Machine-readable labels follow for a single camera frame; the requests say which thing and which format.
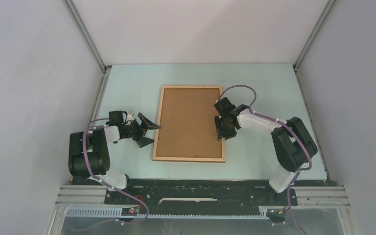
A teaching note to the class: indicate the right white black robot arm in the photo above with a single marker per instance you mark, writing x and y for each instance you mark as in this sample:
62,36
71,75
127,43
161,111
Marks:
293,144

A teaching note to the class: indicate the white toothed cable duct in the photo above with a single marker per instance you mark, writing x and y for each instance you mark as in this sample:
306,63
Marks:
100,212

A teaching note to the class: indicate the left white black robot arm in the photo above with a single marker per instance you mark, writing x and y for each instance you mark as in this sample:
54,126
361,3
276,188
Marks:
89,156

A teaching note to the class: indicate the light wooden picture frame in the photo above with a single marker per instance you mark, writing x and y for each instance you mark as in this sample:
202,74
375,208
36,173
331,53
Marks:
157,129

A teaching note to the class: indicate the brown cardboard backing board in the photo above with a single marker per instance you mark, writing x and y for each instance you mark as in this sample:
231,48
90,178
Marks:
189,123

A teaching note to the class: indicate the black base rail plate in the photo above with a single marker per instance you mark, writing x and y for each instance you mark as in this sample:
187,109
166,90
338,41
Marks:
201,197

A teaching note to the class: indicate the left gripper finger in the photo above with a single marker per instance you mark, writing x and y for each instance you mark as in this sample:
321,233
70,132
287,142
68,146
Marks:
146,124
144,141

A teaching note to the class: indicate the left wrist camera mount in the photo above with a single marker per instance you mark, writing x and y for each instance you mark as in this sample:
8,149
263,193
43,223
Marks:
129,118

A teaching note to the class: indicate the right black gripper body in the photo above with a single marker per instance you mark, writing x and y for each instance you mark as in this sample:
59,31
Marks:
225,123

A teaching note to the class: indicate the right aluminium corner post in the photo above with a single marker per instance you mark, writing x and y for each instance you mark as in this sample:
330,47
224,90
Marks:
314,33

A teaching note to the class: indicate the aluminium corner post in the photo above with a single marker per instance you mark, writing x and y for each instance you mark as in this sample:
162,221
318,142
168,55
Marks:
76,17
314,33

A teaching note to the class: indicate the left aluminium corner post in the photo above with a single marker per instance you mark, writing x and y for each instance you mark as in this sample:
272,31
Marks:
76,17

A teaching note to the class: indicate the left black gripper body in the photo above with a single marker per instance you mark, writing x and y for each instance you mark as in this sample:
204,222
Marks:
134,130

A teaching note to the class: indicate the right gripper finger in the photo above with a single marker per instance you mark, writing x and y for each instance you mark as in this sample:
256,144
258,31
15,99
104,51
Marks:
218,126
228,134

